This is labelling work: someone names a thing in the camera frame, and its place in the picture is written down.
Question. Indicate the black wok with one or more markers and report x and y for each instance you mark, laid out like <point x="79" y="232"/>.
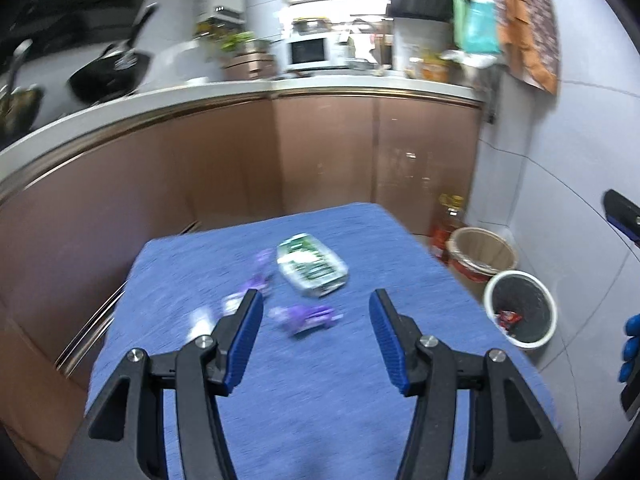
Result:
<point x="117" y="71"/>

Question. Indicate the red yellow snack wrapper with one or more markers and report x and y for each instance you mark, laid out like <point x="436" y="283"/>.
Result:
<point x="508" y="320"/>

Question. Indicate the cooking oil bottle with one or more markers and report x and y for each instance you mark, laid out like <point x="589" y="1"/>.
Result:
<point x="448" y="217"/>

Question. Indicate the white trash bin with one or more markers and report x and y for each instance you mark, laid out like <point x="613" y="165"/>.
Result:
<point x="522" y="292"/>

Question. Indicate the right gloved hand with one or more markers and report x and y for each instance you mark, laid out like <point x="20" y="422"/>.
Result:
<point x="631" y="348"/>

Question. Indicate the green milk carton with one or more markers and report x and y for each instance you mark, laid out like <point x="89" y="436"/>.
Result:
<point x="310" y="266"/>

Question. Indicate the teal hanging bag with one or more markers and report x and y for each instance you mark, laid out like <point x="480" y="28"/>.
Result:
<point x="475" y="26"/>

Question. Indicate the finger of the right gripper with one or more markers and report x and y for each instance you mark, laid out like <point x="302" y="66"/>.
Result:
<point x="623" y="214"/>

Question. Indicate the steel wok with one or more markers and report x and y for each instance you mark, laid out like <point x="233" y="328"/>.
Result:
<point x="20" y="106"/>

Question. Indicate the brown kitchen cabinet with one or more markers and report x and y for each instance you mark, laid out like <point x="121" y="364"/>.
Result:
<point x="81" y="196"/>

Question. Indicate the blue towel mat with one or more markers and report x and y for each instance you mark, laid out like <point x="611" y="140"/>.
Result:
<point x="318" y="405"/>

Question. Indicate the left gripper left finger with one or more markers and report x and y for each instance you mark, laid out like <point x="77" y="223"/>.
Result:
<point x="122" y="435"/>

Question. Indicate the white microwave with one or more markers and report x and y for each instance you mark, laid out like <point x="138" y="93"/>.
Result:
<point x="315" y="52"/>

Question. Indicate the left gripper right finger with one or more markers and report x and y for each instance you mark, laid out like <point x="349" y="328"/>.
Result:
<point x="509" y="435"/>

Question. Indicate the white tissue paper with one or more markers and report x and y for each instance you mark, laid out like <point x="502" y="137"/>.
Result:
<point x="203" y="320"/>

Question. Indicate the orange patterned cloth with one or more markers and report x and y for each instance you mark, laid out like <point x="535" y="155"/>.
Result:
<point x="529" y="39"/>

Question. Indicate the green potted plant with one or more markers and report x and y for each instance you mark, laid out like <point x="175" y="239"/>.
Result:
<point x="232" y="42"/>

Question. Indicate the beige bucket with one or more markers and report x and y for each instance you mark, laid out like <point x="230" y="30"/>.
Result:
<point x="479" y="254"/>

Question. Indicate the purple twisted wrapper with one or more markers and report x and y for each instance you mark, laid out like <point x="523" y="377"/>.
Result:
<point x="262" y="272"/>

